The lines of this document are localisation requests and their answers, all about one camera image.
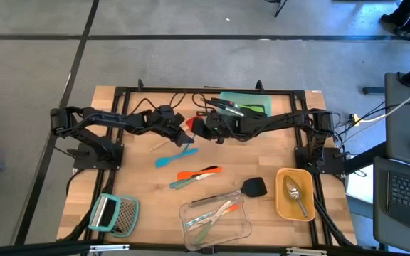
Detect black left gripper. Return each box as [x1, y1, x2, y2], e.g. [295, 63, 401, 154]
[148, 113, 196, 148]

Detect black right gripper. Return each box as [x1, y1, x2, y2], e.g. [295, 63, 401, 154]
[191, 115, 242, 142]

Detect red spatula wooden handle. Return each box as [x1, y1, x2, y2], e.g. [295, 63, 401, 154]
[150, 115, 205, 152]

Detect blue silicone spatula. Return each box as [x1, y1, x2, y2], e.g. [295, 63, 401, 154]
[154, 142, 199, 169]

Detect black spatula red-marked handle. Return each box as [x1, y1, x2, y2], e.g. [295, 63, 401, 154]
[210, 97, 240, 108]

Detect slotted black spatula steel handle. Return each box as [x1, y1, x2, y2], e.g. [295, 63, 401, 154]
[200, 98, 246, 117]

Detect slotted all-black spatula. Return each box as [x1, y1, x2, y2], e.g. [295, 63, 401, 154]
[242, 108, 268, 119]

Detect solid black spatula steel handle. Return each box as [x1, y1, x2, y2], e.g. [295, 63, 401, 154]
[189, 176, 268, 208]

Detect orange handle knife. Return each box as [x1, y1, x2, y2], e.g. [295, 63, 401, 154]
[221, 204, 241, 215]

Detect green handle knife cream blade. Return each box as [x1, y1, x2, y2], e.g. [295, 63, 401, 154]
[193, 200, 233, 246]

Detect steel scoop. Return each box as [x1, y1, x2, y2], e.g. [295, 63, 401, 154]
[283, 175, 310, 218]

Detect orange silicone spatula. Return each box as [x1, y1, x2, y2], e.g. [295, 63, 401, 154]
[176, 166, 224, 181]

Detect teal plastic container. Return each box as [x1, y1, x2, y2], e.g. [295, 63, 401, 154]
[219, 91, 273, 118]

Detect teal box grater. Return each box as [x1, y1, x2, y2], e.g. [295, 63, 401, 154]
[88, 193, 140, 238]

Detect clear plastic container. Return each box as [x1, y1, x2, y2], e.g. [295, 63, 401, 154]
[178, 193, 253, 252]

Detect yellow plastic container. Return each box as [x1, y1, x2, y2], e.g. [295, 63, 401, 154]
[274, 167, 316, 222]

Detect black stand leg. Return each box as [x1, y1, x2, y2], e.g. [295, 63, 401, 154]
[265, 0, 288, 18]

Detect dark cart foot bar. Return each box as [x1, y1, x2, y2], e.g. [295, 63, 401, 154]
[362, 86, 387, 96]

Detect black rig crossbar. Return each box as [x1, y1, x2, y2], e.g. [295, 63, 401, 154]
[0, 240, 410, 256]

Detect grey side table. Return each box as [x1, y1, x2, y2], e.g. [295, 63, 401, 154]
[372, 156, 410, 255]
[384, 72, 410, 170]

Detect black laptop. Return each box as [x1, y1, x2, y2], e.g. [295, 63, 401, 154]
[386, 170, 410, 235]

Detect person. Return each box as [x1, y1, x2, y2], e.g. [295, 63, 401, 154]
[381, 0, 410, 38]

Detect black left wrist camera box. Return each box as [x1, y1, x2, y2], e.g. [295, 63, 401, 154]
[154, 105, 176, 122]

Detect green handle knife patterned blade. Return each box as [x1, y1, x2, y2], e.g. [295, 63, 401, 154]
[173, 172, 216, 191]

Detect black table frame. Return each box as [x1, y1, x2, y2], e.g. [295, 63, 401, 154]
[83, 78, 357, 250]

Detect silver metal bracket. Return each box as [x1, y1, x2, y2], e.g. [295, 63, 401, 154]
[285, 247, 327, 256]
[89, 243, 130, 253]

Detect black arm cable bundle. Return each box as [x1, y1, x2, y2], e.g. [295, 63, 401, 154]
[310, 174, 357, 248]

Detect black power cables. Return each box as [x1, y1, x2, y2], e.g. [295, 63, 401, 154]
[332, 101, 387, 132]

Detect white cable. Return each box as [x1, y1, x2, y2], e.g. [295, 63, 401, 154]
[359, 81, 410, 124]

